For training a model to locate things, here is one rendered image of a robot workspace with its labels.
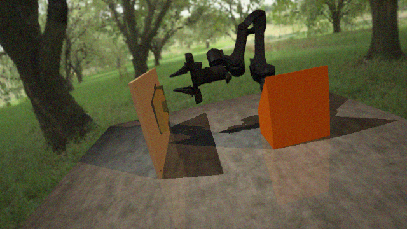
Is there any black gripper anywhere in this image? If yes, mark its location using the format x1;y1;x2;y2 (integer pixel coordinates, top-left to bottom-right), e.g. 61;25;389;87
170;53;214;104

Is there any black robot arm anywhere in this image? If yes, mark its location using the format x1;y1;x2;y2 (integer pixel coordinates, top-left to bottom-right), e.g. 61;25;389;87
207;9;275;93

